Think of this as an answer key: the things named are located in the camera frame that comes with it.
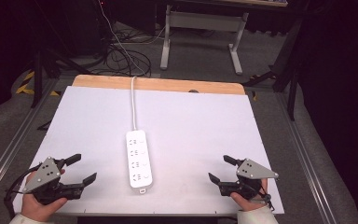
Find white board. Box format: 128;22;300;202
13;85;285;217

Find person's right hand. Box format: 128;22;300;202
229;179;270;213

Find white power strip cable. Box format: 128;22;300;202
97;0;147;132

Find white metal desk frame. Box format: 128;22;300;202
159;4;250;76

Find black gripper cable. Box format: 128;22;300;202
251;189;276;213
4;163;42;219

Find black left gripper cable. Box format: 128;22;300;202
4;163;42;219

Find white power strip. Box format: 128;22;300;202
125;129;154;195

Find person's left hand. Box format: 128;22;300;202
20;171;68;223

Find aluminium floor rail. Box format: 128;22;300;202
0;79;60;202
275;92;337;224

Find black floor cables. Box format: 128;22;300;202
104;29;153;77

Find black metal stand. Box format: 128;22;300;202
241;17;304;121
30;46;91;109

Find wooden table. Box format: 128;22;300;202
72;74;246;95

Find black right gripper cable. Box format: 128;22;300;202
251;189;276;213

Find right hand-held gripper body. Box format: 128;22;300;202
218;158;280;201

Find yellow black floor tape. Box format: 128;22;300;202
15;71;61;97

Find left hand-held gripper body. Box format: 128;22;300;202
22;156;85;205

